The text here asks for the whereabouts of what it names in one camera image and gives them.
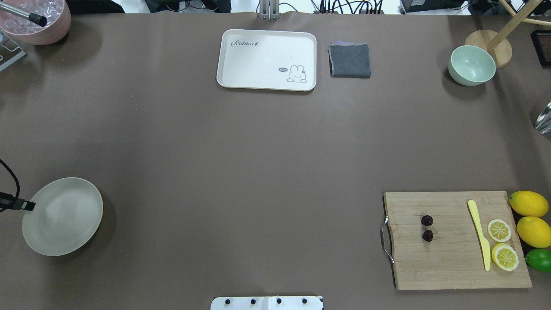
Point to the grey folded cloth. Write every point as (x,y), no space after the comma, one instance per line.
(349,60)

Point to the aluminium frame post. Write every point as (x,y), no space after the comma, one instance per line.
(269,10)

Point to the yellow lemon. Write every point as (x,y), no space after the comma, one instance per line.
(534,231)
(529,203)

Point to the beige shallow plate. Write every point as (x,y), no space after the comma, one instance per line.
(67,213)

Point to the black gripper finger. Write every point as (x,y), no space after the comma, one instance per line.
(10,202)

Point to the cream rabbit tray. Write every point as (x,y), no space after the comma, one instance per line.
(267,60)

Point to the wooden cup stand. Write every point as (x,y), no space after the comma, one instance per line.
(496,43)

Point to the yellow plastic knife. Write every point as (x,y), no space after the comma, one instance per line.
(484,243)

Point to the green lime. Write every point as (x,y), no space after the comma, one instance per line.
(539,259)

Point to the mint green bowl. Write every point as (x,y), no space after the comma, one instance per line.
(471,66)

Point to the pink bowl with ice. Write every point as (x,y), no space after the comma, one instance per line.
(38,22)

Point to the white cup rack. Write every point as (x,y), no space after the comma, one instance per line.
(10,51)

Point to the steel scoop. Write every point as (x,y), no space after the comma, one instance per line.
(543,121)

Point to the bamboo cutting board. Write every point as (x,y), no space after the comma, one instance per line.
(453,260)

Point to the lemon slice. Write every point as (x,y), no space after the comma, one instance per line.
(499,230)
(504,257)

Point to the black wine glass rack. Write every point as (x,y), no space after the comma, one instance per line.
(541,40)

